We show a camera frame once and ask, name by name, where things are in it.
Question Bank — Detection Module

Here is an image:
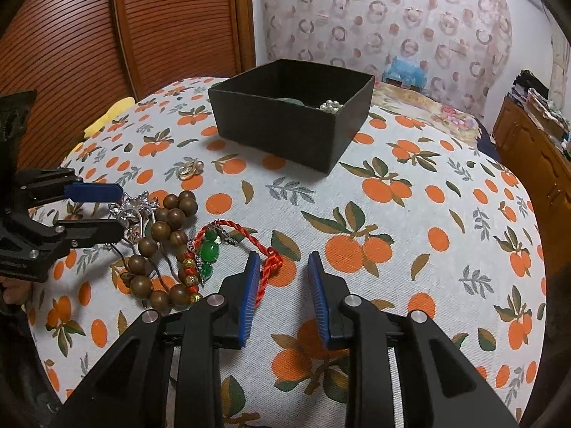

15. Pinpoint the brown wooden bead bracelet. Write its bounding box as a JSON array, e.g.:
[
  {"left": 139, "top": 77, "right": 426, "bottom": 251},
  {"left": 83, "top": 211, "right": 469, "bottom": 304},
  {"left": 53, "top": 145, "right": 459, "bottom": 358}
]
[{"left": 117, "top": 189, "right": 199, "bottom": 314}]

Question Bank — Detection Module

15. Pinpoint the green jade pendant necklace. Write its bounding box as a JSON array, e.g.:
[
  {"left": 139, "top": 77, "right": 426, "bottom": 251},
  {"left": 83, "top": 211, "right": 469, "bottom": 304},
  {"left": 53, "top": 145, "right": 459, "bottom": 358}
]
[{"left": 185, "top": 226, "right": 240, "bottom": 284}]

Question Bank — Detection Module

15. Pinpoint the red braided cord bracelet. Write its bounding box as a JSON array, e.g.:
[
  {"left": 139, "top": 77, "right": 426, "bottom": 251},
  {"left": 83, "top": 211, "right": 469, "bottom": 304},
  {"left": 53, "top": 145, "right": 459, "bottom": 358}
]
[{"left": 191, "top": 219, "right": 286, "bottom": 309}]

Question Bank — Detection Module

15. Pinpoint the pale green jade bangle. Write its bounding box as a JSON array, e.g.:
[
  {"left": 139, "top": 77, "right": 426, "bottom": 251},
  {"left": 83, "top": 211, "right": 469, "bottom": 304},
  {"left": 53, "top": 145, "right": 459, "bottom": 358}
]
[{"left": 276, "top": 98, "right": 305, "bottom": 106}]

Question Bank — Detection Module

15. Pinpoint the person's left hand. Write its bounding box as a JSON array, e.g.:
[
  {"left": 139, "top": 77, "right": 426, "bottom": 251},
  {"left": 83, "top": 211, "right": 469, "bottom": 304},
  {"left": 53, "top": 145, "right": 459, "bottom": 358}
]
[{"left": 0, "top": 276, "right": 32, "bottom": 305}]

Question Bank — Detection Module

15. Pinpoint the yellow plush pillow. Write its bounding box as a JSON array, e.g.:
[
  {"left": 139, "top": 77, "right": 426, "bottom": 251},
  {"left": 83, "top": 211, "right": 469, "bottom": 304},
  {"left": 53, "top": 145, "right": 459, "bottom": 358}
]
[{"left": 72, "top": 97, "right": 136, "bottom": 152}]

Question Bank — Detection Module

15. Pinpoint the wooden louvered wardrobe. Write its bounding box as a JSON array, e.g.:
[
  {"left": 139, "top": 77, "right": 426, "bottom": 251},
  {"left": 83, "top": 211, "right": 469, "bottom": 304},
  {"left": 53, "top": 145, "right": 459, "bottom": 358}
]
[{"left": 1, "top": 0, "right": 256, "bottom": 167}]

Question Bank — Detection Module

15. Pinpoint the orange print white cloth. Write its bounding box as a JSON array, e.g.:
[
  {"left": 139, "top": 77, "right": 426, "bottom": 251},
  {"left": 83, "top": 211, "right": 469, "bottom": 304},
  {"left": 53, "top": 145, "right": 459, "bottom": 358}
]
[{"left": 24, "top": 75, "right": 548, "bottom": 428}]

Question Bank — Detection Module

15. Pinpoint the wooden sideboard cabinet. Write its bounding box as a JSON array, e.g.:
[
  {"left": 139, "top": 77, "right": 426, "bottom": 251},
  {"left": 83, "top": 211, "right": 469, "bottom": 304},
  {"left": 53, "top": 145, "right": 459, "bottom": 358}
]
[{"left": 492, "top": 95, "right": 571, "bottom": 269}]

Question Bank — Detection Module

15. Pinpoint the black open storage box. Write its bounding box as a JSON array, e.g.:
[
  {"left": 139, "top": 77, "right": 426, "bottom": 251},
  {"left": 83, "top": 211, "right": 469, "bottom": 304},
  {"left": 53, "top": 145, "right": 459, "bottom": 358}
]
[{"left": 208, "top": 59, "right": 375, "bottom": 174}]

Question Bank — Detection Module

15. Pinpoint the floral bed quilt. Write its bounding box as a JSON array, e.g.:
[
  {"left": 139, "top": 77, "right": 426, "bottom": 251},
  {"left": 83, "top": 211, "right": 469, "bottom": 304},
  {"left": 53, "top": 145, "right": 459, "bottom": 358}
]
[{"left": 372, "top": 81, "right": 481, "bottom": 147}]

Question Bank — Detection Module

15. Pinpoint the pile of folded clothes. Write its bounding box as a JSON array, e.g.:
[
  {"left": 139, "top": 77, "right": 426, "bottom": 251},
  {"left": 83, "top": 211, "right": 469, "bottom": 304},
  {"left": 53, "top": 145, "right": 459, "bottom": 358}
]
[{"left": 508, "top": 70, "right": 570, "bottom": 158}]

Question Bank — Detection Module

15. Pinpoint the circle pattern lace curtain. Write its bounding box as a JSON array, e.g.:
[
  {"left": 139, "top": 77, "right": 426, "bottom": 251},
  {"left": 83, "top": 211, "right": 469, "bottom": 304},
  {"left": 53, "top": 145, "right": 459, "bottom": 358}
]
[{"left": 262, "top": 0, "right": 512, "bottom": 118}]

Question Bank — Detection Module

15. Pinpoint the silver crystal chain bracelet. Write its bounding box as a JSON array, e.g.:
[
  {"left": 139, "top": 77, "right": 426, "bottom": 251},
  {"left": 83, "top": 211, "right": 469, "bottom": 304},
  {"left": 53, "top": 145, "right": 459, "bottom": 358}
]
[{"left": 106, "top": 189, "right": 162, "bottom": 244}]

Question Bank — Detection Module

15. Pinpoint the gold ring pair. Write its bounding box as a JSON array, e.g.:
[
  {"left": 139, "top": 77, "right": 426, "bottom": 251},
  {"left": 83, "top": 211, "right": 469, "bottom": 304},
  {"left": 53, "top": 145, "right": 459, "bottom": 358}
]
[{"left": 175, "top": 158, "right": 205, "bottom": 182}]

